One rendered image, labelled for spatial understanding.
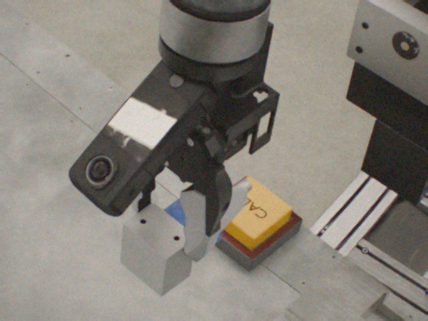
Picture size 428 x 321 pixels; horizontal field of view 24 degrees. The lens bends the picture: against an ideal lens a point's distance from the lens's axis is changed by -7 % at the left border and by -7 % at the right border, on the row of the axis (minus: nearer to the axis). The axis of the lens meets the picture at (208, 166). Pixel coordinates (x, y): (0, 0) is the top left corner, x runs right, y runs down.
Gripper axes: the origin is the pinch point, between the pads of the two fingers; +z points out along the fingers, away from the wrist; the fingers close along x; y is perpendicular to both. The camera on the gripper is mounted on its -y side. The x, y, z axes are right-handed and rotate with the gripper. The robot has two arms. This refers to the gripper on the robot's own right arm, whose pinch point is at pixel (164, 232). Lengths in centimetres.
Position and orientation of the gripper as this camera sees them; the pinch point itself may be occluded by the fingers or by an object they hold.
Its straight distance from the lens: 85.7
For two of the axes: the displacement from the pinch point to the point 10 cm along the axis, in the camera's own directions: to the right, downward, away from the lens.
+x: -7.3, -5.6, 4.0
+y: 6.8, -4.8, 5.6
